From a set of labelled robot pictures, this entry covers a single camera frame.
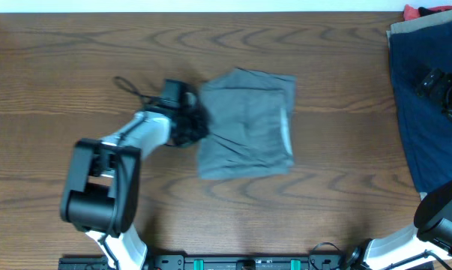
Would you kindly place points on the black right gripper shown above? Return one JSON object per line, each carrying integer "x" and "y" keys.
{"x": 448, "y": 82}

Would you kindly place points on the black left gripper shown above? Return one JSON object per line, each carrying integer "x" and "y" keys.
{"x": 204, "y": 127}

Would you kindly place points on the grey shorts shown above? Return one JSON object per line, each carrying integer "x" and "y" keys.
{"x": 249, "y": 121}

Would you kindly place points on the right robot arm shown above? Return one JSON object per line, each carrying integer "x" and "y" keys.
{"x": 429, "y": 238}

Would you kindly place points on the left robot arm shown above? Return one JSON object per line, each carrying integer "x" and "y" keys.
{"x": 101, "y": 192}

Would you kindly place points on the navy blue shorts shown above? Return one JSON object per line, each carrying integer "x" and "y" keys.
{"x": 424, "y": 131}

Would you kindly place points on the red garment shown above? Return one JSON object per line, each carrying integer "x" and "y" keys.
{"x": 411, "y": 13}

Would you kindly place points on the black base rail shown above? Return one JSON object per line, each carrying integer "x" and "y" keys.
{"x": 179, "y": 262}

